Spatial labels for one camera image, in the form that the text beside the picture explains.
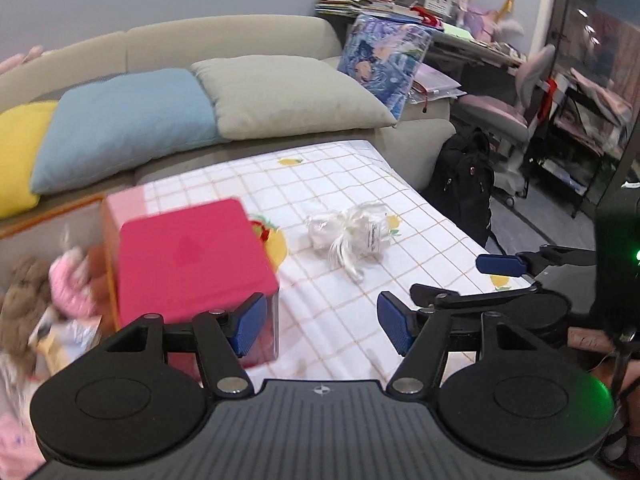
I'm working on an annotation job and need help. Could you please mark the pink knitted plush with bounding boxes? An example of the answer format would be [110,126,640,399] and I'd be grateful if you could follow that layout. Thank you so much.
[49,246,103,318]

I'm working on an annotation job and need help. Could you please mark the person's right forearm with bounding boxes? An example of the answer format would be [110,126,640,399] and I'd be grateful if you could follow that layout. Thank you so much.
[570,327,618,352]

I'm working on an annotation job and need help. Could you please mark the white checked tablecloth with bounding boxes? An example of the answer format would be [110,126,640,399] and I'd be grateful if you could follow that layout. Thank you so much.
[102,140,533,381]

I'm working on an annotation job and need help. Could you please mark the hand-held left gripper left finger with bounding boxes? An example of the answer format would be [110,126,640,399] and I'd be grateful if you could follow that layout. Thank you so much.
[102,292,268,399]

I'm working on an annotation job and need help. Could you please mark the black metal rack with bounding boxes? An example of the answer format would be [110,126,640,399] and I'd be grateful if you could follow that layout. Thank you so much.
[525,75,636,221]

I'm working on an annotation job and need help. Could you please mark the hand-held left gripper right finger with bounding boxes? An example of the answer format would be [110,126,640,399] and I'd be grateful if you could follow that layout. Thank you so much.
[376,291,538,396]

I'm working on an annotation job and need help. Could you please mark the pink office chair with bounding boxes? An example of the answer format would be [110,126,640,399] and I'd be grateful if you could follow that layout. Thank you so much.
[457,44,557,206]

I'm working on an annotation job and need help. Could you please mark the white plastic bag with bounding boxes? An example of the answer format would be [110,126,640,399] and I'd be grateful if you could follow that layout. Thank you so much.
[306,201,396,283]

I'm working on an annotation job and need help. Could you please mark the light blue pillow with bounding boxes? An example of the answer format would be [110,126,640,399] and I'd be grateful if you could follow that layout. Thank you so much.
[30,68,223,196]

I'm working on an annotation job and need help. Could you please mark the beige pillow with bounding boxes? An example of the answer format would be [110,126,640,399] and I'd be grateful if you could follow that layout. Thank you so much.
[190,56,398,141]

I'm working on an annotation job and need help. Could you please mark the beige sofa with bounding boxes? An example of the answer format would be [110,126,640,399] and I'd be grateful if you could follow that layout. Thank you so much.
[0,14,458,241]

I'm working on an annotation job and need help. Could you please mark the brown plush toy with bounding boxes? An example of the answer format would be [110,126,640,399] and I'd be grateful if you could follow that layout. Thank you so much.
[0,255,53,376]

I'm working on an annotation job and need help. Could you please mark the pink printed cloth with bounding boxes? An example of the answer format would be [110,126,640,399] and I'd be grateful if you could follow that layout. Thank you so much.
[0,407,48,476]

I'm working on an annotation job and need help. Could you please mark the red hanging ornament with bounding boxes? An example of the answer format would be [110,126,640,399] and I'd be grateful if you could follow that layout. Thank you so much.
[540,79,558,121]

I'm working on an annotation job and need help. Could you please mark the pink plush toy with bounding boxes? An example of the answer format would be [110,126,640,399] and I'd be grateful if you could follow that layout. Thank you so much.
[0,45,46,73]

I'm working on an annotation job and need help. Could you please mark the stack of books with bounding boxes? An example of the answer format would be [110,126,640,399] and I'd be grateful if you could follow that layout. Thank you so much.
[315,0,396,16]

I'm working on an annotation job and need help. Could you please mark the cluttered desk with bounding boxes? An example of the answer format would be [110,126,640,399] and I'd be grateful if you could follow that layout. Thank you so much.
[315,0,526,68]

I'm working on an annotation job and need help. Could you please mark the pink unicorn plush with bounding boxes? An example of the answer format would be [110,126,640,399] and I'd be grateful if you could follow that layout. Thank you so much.
[462,2,526,41]

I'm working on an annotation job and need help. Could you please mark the orange storage box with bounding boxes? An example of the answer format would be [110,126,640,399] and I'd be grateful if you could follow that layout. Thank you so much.
[0,191,123,480]

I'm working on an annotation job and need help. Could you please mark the yellow silver snack packet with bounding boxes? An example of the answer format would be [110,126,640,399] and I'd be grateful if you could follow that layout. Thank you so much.
[27,307,103,376]

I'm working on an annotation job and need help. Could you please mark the clear box with red lid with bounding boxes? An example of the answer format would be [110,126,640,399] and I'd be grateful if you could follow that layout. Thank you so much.
[107,198,280,366]

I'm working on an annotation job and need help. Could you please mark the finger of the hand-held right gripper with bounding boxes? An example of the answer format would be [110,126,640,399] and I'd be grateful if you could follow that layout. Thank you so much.
[410,282,543,311]
[476,245,598,278]

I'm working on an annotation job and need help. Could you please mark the blue printed pillow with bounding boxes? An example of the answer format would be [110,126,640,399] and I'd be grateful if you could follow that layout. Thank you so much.
[337,14,433,121]

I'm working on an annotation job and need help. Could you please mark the black backpack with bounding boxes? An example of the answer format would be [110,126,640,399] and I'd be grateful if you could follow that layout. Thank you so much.
[425,127,496,248]

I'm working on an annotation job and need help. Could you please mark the black cable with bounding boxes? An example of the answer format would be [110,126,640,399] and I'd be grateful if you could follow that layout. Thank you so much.
[597,327,640,468]

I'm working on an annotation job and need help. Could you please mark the stack of plastic folders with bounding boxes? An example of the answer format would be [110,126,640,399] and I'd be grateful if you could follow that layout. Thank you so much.
[407,62,468,106]

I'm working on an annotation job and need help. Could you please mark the yellow pillow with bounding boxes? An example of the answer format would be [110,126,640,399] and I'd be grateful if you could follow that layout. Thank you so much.
[0,101,60,219]

